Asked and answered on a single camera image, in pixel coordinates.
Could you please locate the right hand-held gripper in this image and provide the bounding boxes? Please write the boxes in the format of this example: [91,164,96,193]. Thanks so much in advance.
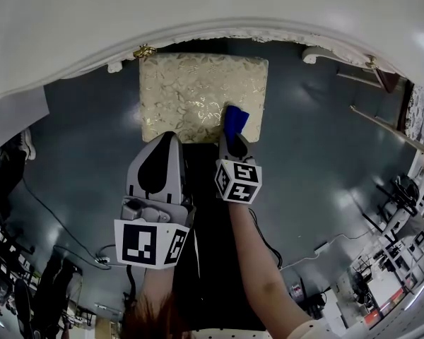
[214,133,264,205]

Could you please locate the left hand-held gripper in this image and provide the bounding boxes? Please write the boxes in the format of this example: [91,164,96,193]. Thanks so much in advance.
[113,131,197,270]

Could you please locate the blue cloth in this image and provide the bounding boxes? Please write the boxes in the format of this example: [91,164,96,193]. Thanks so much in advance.
[222,105,251,145]

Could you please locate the gold patterned cushioned stool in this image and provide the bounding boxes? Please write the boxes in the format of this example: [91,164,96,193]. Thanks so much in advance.
[138,52,270,145]

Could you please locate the person's left forearm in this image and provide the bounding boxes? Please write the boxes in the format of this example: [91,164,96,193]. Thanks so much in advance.
[141,267,176,298]

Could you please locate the person's right forearm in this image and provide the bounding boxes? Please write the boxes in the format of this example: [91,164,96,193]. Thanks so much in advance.
[228,201,314,331]

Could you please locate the white dressing table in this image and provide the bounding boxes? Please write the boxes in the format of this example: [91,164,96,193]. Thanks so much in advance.
[0,0,424,114]

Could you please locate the person's black trousers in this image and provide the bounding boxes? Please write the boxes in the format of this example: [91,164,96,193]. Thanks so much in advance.
[171,143,269,331]

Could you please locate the dark-seat wooden stool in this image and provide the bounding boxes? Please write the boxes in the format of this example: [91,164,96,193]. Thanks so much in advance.
[337,61,400,93]

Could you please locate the black office chair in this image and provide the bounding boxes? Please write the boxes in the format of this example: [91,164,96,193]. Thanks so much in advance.
[362,174,424,236]

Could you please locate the wooden chair with patterned cushion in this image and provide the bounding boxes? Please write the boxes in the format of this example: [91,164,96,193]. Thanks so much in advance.
[349,83,424,171]

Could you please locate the person's polka-dot shirt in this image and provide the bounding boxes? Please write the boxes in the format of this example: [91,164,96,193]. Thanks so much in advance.
[194,318,340,339]

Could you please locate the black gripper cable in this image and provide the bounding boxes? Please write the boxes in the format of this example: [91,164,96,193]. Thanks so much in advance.
[126,265,139,303]
[249,208,283,270]

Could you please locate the black floor cable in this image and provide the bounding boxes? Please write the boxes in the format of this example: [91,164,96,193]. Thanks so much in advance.
[20,178,117,270]

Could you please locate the white power strip with cable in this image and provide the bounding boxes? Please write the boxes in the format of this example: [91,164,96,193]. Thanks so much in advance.
[281,233,372,270]

